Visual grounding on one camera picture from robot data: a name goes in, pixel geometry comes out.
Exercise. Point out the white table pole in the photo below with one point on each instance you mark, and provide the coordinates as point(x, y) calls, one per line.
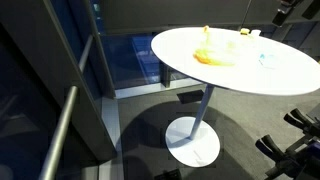
point(201, 111)

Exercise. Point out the small white bottle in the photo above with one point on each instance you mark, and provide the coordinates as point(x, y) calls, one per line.
point(256, 32)

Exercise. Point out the grey metal handrail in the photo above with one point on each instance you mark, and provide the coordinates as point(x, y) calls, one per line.
point(63, 123)

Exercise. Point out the small blue clear container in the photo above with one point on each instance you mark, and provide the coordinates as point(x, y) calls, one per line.
point(268, 60)

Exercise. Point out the black floor plate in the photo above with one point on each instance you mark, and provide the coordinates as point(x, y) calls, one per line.
point(190, 96)

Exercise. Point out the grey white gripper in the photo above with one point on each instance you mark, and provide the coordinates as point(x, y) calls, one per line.
point(288, 2)

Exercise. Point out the round white table base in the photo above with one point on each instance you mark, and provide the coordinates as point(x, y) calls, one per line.
point(195, 148)

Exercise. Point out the yellow capped dark bottle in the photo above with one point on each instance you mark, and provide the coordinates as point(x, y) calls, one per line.
point(245, 31)

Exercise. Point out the black tripod stand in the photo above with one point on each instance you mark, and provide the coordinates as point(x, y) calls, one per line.
point(293, 156)

